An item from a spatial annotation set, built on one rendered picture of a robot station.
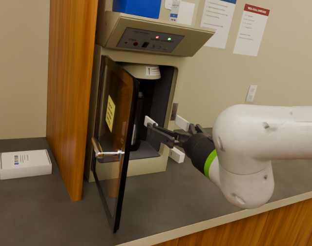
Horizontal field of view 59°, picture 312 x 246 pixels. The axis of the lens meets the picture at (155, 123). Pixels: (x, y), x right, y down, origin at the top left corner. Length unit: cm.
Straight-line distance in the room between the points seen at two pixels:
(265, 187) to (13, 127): 107
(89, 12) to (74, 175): 46
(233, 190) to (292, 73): 173
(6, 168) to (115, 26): 58
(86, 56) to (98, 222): 47
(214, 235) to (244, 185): 55
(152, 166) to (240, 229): 42
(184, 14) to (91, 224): 66
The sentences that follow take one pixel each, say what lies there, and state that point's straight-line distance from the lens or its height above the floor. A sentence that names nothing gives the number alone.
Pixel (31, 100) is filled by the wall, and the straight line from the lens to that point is 131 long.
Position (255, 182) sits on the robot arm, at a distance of 56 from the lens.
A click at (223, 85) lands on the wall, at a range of 177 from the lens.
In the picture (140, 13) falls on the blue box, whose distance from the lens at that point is 78.
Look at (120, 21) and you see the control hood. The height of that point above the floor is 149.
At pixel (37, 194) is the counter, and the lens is 97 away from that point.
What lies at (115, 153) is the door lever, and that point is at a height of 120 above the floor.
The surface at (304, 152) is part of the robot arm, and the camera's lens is 51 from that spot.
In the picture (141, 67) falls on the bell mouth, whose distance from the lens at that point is 96.
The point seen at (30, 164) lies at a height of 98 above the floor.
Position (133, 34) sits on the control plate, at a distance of 81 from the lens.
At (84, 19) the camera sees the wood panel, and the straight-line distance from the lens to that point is 75.
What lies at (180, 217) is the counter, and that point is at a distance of 93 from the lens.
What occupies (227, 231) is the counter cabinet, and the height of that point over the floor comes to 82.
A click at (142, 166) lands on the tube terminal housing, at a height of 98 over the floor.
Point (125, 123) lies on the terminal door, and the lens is 60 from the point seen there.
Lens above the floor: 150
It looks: 20 degrees down
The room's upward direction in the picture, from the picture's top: 10 degrees clockwise
